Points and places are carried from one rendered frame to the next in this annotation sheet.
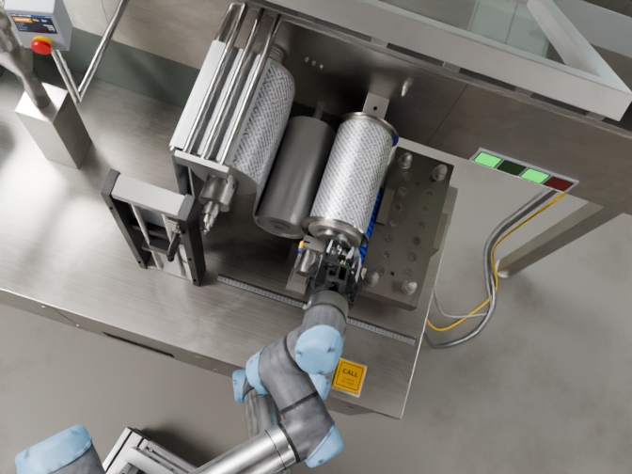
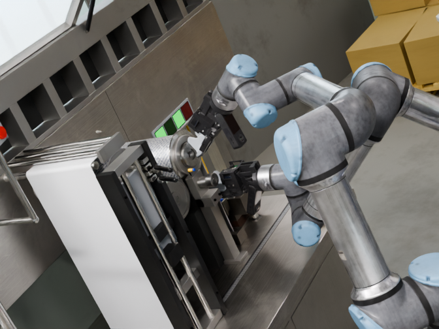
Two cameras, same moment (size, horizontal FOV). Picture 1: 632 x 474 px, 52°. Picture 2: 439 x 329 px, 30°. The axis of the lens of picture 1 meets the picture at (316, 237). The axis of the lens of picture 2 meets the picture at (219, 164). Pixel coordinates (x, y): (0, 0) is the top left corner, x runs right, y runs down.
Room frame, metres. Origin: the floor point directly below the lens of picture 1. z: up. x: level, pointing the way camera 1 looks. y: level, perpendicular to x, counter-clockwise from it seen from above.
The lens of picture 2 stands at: (-1.13, 1.50, 2.08)
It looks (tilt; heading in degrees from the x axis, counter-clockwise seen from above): 22 degrees down; 314
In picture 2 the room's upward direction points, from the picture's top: 24 degrees counter-clockwise
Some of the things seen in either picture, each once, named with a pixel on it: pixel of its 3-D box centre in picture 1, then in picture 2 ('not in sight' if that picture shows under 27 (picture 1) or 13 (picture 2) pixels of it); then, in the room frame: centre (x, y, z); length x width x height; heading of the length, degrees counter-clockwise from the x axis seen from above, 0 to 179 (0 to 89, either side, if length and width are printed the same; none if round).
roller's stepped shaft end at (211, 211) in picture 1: (208, 218); not in sight; (0.35, 0.21, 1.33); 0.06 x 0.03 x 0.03; 5
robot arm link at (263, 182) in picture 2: not in sight; (268, 178); (0.27, -0.11, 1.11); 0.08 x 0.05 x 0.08; 95
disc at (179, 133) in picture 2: (335, 231); (185, 155); (0.46, -0.03, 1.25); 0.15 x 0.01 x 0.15; 95
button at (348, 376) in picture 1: (348, 376); not in sight; (0.24, -0.22, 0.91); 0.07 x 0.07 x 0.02; 5
